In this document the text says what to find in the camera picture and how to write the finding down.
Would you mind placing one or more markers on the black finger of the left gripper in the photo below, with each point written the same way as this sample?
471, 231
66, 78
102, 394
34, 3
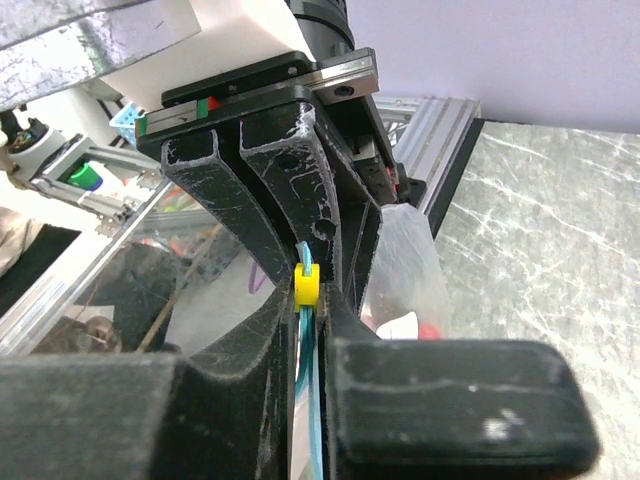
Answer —
207, 165
283, 148

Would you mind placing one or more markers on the green capped bottle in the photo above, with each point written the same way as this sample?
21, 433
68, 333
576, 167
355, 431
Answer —
85, 177

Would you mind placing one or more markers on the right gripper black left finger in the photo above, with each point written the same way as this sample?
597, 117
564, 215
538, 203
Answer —
225, 413

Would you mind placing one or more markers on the aluminium frame rail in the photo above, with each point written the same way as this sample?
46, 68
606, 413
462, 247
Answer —
433, 138

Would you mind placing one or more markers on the clear blue-zipper zip bag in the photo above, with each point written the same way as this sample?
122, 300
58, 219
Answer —
405, 297

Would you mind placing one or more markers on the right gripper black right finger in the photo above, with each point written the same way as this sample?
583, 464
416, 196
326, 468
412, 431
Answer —
447, 409

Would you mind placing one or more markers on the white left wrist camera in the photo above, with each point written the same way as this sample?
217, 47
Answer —
139, 48

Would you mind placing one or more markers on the blue perforated basket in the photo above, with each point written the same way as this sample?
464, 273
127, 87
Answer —
125, 120

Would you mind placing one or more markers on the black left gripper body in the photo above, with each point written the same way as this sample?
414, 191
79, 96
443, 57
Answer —
334, 76

